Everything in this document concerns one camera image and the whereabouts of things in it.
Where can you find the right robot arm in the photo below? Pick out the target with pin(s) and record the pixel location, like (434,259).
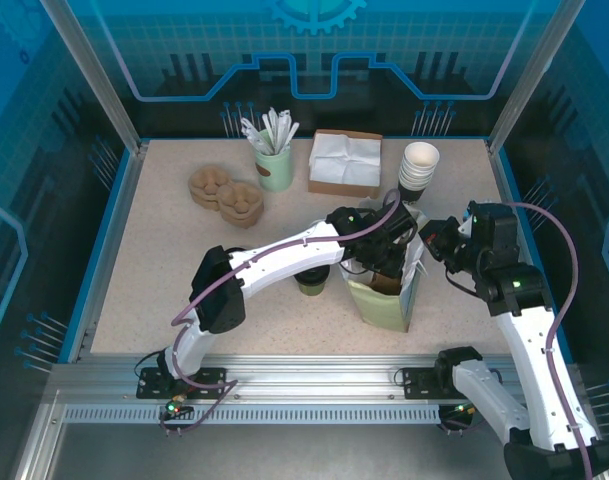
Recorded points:
(539,360)

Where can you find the black printed paper cup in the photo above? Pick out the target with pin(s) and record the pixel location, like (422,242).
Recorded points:
(411,192)

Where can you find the small LED circuit board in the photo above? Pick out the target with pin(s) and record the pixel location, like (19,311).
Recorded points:
(464,410)
(176,406)

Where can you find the aluminium frame post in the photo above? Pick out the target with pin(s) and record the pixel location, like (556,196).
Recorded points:
(94,75)
(524,75)

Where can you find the cardboard napkin box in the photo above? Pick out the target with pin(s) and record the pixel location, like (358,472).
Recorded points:
(341,191)

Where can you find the brown pulp cup carrier stack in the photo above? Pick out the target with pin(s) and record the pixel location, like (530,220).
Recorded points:
(224,195)

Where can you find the aluminium mounting rail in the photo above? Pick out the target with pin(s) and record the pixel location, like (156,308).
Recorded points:
(309,375)

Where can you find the white paper cup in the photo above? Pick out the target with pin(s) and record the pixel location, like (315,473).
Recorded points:
(416,176)
(414,182)
(421,154)
(418,171)

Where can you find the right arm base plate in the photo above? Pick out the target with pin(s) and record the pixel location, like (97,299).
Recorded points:
(419,382)

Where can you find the black plastic cup lid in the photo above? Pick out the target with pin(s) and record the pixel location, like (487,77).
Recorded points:
(314,276)

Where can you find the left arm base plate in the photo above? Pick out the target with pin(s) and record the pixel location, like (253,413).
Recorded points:
(206,375)

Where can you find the mint green holder cup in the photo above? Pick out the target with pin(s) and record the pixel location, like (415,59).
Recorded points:
(274,167)

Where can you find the floral paper gift bag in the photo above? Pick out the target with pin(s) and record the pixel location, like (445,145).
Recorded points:
(384,310)

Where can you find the cardboard box with tissue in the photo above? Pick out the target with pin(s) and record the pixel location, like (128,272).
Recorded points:
(344,157)

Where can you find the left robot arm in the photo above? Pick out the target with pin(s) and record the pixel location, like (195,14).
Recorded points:
(264,270)

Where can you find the white wrapped straw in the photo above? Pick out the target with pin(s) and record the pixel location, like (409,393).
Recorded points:
(284,127)
(273,125)
(291,132)
(254,132)

